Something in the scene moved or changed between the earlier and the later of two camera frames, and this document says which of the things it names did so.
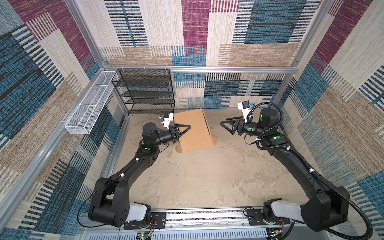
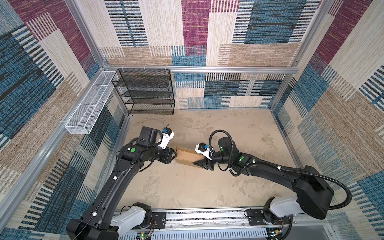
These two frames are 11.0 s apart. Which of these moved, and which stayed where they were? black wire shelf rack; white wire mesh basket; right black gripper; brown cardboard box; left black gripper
Moved: left black gripper; brown cardboard box; right black gripper
Stayed: white wire mesh basket; black wire shelf rack
